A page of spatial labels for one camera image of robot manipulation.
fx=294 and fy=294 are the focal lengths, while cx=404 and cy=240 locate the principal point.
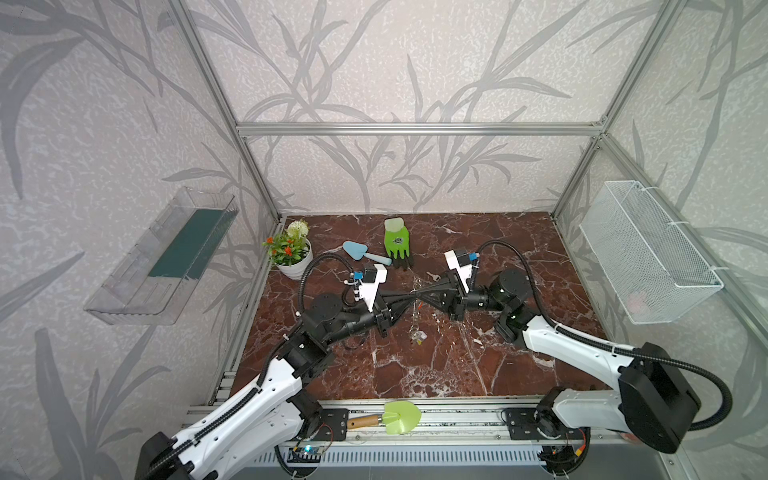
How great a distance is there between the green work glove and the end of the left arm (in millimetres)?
423

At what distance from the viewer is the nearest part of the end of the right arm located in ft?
2.00

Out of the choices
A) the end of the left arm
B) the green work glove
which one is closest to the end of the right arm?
the end of the left arm

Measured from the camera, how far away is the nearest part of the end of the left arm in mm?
579

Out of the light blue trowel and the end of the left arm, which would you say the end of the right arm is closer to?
the end of the left arm

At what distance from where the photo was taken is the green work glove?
3.51 ft
